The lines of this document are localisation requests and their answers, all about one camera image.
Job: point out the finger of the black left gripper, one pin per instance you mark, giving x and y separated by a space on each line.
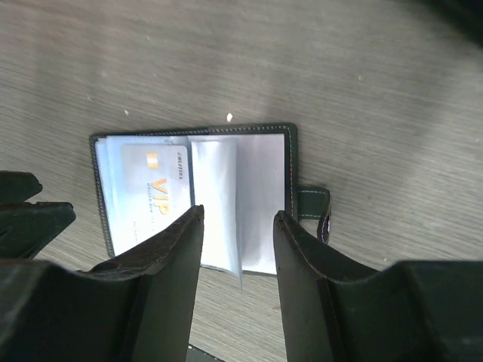
18 187
28 228

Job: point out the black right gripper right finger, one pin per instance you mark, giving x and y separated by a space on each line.
336 309

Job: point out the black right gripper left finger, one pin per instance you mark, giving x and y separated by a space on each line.
137 306

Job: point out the black leather card holder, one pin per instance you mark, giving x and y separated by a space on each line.
242 175

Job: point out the white VIP card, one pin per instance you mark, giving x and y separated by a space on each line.
155 188

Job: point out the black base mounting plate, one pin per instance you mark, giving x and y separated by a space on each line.
195 354

